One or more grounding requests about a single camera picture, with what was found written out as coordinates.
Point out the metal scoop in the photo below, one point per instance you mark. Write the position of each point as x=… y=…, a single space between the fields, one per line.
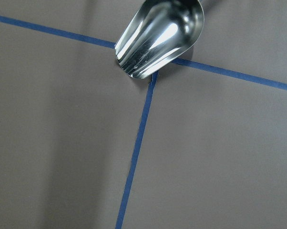
x=160 y=32

